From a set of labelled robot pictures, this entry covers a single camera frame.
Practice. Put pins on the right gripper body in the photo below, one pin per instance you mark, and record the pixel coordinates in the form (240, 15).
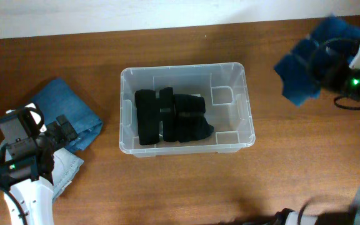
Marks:
(346, 81)

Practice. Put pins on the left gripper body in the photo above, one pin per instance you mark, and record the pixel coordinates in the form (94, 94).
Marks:
(59, 132)

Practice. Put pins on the light blue jeans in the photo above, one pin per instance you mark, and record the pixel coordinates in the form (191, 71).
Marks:
(66, 166)

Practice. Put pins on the blue garment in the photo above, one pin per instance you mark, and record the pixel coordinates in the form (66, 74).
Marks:
(301, 69)

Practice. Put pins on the dark blue jeans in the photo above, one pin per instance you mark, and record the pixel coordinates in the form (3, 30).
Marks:
(57, 98)

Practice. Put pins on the large black garment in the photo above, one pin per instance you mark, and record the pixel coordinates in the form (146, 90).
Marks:
(155, 116)

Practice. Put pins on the small black garment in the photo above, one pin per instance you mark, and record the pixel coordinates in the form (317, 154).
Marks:
(190, 122)

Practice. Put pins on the clear plastic storage bin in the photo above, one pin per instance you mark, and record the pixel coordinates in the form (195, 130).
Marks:
(224, 89)

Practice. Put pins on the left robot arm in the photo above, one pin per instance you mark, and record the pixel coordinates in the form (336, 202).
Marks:
(35, 166)

